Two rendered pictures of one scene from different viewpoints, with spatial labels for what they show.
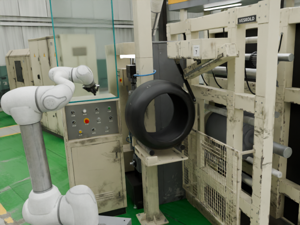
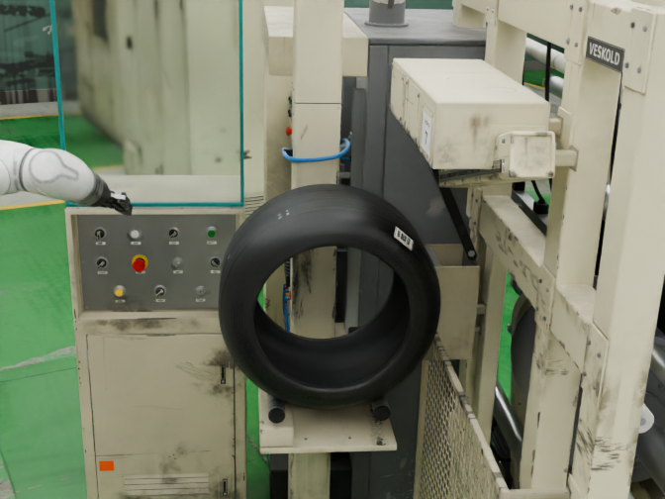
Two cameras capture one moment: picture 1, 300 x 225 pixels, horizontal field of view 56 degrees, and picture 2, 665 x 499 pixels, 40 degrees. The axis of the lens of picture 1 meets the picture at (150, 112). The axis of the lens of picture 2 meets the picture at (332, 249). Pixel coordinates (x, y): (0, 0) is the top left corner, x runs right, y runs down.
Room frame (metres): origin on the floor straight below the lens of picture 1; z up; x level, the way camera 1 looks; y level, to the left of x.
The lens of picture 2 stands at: (0.16, -0.64, 2.14)
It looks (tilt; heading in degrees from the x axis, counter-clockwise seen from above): 20 degrees down; 14
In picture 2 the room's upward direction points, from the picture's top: 2 degrees clockwise
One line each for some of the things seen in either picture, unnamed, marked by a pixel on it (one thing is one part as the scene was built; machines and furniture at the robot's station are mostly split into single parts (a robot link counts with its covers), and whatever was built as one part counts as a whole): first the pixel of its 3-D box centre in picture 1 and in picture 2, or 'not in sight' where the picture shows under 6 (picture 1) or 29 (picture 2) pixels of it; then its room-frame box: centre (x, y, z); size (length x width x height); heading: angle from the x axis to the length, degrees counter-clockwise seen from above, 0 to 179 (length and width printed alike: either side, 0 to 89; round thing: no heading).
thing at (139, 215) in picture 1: (152, 217); not in sight; (2.61, 0.03, 0.02); 0.27 x 0.27 x 0.04; 20
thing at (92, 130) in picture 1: (93, 156); (166, 362); (2.82, 0.62, 0.63); 0.56 x 0.41 x 1.27; 110
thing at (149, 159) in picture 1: (145, 153); (274, 403); (2.33, 0.06, 0.84); 0.36 x 0.09 x 0.06; 20
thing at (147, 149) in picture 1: (145, 146); (274, 384); (2.33, 0.06, 0.90); 0.35 x 0.05 x 0.05; 20
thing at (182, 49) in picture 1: (195, 49); (458, 108); (2.36, -0.40, 1.71); 0.61 x 0.25 x 0.15; 20
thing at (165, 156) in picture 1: (160, 154); (324, 414); (2.38, -0.07, 0.80); 0.37 x 0.36 x 0.02; 110
